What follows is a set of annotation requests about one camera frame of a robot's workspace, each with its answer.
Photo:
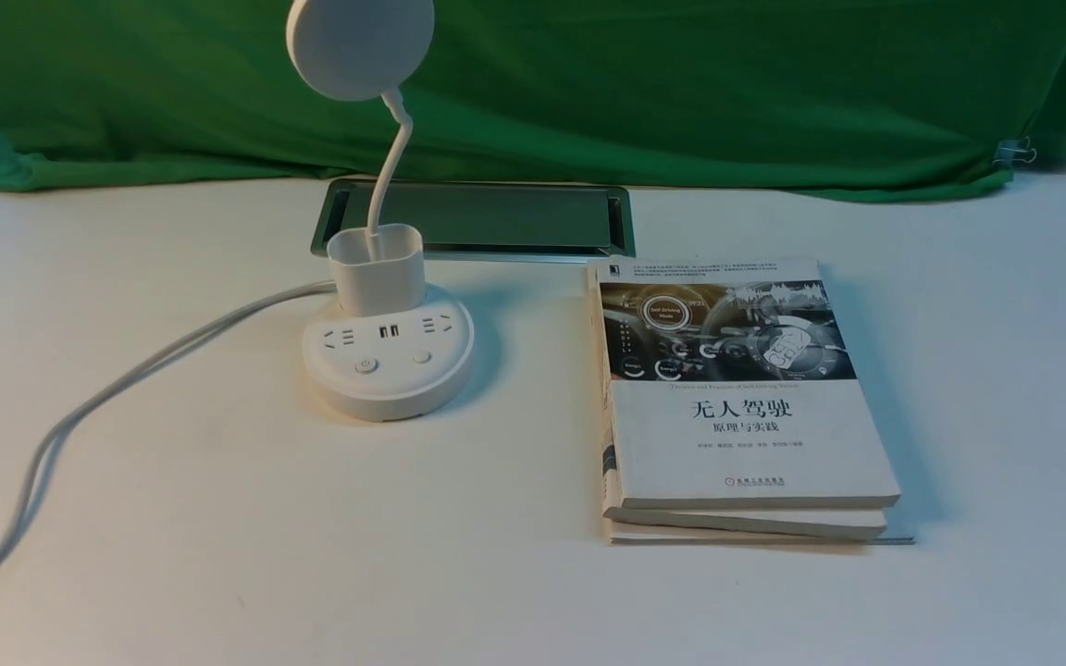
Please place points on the metal desk cable grommet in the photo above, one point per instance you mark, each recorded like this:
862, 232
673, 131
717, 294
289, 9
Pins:
513, 222

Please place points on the white desk lamp socket base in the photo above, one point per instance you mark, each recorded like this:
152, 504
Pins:
392, 346

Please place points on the green backdrop cloth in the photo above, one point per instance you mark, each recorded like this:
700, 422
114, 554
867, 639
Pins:
862, 101

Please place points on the top white self-driving book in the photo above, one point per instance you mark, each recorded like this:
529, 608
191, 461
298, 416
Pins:
729, 386

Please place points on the metal binder clip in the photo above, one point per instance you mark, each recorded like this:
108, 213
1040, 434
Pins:
1012, 152

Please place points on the bottom white book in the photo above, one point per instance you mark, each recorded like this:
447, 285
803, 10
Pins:
630, 526

